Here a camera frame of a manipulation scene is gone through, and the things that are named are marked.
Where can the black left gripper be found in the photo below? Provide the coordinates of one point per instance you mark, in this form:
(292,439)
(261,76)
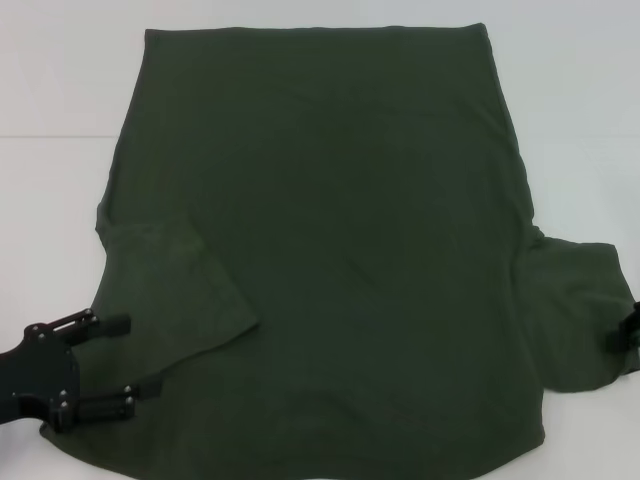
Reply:
(40,370)

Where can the dark green t-shirt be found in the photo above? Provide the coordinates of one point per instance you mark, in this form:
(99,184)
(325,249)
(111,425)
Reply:
(325,225)

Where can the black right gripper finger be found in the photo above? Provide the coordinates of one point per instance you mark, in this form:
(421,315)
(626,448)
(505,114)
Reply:
(625,345)
(631,320)

